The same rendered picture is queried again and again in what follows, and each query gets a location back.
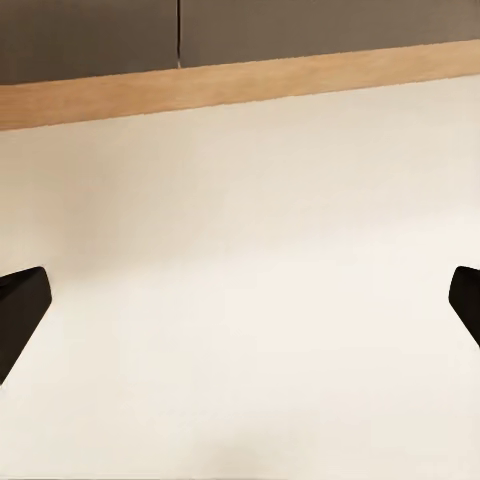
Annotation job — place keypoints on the cabinet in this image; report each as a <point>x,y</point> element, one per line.
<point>52,40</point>

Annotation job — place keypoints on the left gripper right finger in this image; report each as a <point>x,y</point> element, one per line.
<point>464,296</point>

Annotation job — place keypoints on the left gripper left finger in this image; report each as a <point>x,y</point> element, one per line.
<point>25,297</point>

